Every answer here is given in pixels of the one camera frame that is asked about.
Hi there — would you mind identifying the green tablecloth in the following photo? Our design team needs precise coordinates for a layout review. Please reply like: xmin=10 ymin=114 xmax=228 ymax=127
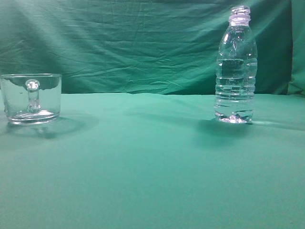
xmin=0 ymin=94 xmax=305 ymax=229

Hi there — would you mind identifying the green cloth backdrop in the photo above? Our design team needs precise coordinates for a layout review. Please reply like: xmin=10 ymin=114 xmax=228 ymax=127
xmin=0 ymin=0 xmax=305 ymax=94

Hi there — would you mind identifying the clear glass mug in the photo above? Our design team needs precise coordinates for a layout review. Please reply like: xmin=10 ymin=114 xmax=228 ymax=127
xmin=0 ymin=73 xmax=62 ymax=125

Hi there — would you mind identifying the clear plastic water bottle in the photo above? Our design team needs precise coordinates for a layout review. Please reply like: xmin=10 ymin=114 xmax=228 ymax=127
xmin=214 ymin=5 xmax=258 ymax=124

